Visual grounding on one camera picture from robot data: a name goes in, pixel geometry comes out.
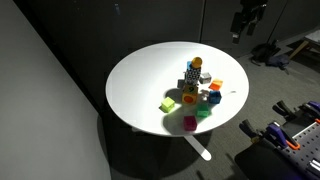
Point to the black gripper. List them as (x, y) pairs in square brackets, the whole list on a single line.
[(253, 8)]

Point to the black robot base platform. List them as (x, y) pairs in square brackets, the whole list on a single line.
[(263, 163)]

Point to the orange plush cube with number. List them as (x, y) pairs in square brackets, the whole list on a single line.
[(189, 94)]

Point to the black bag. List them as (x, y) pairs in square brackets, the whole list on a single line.
[(263, 51)]

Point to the dark blue bag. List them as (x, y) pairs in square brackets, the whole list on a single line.
[(279, 61)]

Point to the grey studded block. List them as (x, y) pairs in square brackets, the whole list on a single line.
[(205, 77)]

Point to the orange block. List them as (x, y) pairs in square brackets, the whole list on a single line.
[(216, 84)]

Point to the wooden side table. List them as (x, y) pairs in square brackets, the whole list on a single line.
[(308, 41)]

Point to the blue block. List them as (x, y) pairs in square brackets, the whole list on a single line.
[(215, 97)]

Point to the black spring clamp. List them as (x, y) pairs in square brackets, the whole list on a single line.
[(250, 130), (285, 110)]

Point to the purple spring clamp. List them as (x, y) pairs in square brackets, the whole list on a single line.
[(310, 108)]

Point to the lime green block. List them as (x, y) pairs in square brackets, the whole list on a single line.
[(168, 104)]

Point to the pink block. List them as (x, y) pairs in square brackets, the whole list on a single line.
[(190, 123)]

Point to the white table leg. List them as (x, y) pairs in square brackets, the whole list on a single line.
[(198, 148)]

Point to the perforated metal breadboard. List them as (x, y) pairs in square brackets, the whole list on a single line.
[(306, 146)]

